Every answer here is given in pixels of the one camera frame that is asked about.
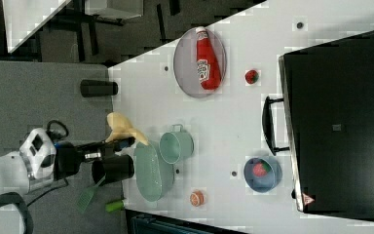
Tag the red ketchup bottle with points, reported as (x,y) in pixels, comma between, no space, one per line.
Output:
(207,62)

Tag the black cylinder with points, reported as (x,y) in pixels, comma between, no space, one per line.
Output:
(95,88)

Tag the strawberry toy in bowl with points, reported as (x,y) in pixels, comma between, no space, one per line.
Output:
(261,169)

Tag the blue bowl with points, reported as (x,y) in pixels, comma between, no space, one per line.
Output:
(266,183)

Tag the black toaster oven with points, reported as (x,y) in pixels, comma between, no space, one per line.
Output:
(328,101)

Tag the green metal mug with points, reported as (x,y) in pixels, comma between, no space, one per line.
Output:
(176,145)

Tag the orange slice toy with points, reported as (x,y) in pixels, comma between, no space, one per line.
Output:
(197,198)

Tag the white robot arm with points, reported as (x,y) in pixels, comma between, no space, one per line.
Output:
(46,157)

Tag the green slotted spatula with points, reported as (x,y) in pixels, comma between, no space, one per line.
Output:
(87,195)

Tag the green cylinder handle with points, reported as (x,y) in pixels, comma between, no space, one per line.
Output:
(114,206)

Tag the peeled yellow banana toy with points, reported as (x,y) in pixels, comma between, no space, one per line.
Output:
(122,128)

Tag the red strawberry toy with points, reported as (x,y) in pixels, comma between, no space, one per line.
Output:
(251,76)

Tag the green oval colander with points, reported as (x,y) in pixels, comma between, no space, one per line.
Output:
(154,176)

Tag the dark blue frame rail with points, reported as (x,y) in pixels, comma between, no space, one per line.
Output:
(148,224)

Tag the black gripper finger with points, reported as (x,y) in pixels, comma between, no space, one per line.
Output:
(119,144)

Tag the grey round plate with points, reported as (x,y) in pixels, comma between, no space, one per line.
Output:
(185,63)

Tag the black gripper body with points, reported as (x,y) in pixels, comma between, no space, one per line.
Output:
(69,157)

